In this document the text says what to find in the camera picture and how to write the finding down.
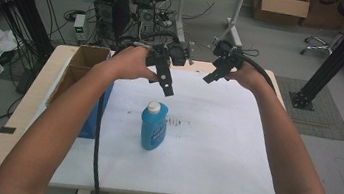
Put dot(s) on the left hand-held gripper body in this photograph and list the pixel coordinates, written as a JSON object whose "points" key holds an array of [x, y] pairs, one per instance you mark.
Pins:
{"points": [[174, 52]]}

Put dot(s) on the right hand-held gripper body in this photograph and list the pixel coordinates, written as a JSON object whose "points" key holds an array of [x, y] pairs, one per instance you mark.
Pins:
{"points": [[229, 55]]}

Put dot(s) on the blue bottle with white cap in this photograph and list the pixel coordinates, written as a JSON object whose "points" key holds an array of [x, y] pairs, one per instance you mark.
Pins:
{"points": [[153, 128]]}

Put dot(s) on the person's right hand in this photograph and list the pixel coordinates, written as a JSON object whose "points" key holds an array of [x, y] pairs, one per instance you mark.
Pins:
{"points": [[246, 76]]}

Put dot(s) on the person's left hand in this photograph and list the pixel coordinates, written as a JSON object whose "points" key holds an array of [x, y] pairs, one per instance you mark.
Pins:
{"points": [[132, 63]]}

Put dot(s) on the white table mat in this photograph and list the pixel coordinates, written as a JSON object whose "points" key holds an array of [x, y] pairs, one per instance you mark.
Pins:
{"points": [[214, 143]]}

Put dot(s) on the black computer tower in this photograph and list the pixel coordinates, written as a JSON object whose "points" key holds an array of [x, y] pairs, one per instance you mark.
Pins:
{"points": [[123, 6]]}

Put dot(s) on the cardboard box with flap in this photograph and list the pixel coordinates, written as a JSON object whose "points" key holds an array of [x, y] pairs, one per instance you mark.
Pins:
{"points": [[281, 7]]}

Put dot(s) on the open cardboard box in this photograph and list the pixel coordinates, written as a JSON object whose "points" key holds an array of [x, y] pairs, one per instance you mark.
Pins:
{"points": [[89, 56]]}

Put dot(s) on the blue bag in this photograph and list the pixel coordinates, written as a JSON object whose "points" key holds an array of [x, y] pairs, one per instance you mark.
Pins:
{"points": [[91, 123]]}

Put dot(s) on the white power supply unit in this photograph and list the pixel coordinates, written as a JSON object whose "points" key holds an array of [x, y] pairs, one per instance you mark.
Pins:
{"points": [[79, 27]]}

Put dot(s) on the black office chair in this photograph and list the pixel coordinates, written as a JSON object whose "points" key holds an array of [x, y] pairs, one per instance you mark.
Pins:
{"points": [[335, 38]]}

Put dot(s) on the grey floor mat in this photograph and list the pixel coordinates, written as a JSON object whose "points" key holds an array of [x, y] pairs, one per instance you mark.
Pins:
{"points": [[321, 123]]}

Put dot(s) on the black tape strip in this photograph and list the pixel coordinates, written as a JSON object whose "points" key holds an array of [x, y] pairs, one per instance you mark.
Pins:
{"points": [[4, 130]]}

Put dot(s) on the white table frame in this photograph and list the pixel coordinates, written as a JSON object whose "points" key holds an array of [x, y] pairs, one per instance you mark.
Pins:
{"points": [[181, 14]]}

